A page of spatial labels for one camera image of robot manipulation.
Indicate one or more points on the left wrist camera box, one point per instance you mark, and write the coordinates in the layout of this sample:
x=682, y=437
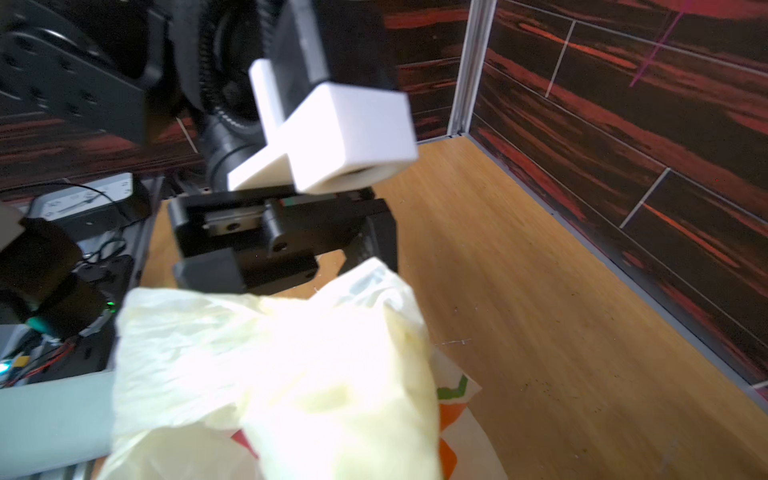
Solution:
x=339, y=138

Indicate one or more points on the pale green cylinder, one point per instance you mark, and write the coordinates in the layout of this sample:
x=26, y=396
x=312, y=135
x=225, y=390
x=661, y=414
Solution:
x=55, y=424

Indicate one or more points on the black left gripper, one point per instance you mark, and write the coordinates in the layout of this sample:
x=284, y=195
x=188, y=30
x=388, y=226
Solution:
x=265, y=241

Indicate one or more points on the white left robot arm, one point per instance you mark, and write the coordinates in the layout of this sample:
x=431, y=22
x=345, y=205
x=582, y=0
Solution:
x=296, y=105

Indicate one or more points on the white power adapter box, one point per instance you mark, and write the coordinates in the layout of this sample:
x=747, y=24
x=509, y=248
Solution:
x=85, y=211

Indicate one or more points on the white fruit-print plastic bag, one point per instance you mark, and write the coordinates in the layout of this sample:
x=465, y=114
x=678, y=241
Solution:
x=343, y=385

